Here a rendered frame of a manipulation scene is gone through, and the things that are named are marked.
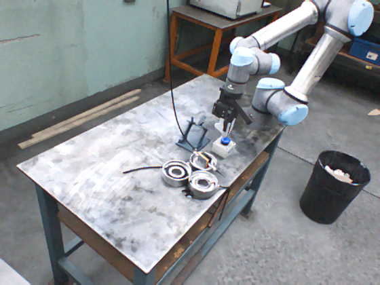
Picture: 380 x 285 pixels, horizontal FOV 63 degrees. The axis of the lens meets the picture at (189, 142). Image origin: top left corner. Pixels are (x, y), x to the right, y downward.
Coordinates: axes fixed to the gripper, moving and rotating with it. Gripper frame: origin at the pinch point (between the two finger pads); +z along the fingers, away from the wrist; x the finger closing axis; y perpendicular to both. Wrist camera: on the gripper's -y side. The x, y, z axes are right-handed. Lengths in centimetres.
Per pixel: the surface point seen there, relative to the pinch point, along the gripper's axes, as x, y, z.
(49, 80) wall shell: -26, 161, 50
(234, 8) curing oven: -184, 98, -2
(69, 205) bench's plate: 60, 21, 8
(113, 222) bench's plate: 55, 6, 8
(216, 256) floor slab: -11, -11, 88
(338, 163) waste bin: -108, -44, 54
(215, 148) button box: 3.4, 1.8, 5.6
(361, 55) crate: -330, -12, 38
